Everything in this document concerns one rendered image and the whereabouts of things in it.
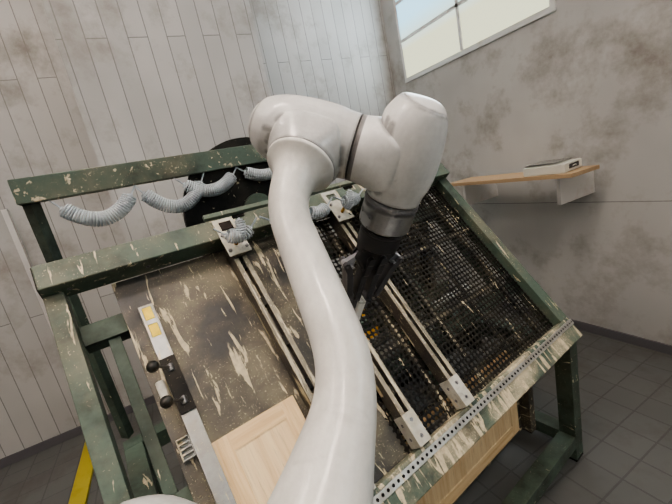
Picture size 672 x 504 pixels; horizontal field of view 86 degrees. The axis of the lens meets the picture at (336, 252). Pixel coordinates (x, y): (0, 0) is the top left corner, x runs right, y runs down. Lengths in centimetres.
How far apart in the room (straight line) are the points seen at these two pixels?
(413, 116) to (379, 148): 6
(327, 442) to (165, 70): 331
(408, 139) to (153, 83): 305
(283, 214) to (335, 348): 18
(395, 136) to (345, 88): 439
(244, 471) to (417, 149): 115
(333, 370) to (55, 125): 398
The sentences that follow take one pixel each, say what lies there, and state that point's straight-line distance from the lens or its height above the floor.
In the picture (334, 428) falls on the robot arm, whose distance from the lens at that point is 36.
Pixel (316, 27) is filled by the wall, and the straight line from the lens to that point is 497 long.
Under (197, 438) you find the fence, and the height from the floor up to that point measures 125.
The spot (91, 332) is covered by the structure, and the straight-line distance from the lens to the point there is 158.
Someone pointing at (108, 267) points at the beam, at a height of 181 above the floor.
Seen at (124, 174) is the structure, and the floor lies 215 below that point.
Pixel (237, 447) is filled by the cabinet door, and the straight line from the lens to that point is 139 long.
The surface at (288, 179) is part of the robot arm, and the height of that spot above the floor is 198.
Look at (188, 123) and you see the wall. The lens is 339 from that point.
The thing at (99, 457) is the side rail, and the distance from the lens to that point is 137.
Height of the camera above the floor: 198
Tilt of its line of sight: 13 degrees down
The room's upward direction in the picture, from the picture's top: 12 degrees counter-clockwise
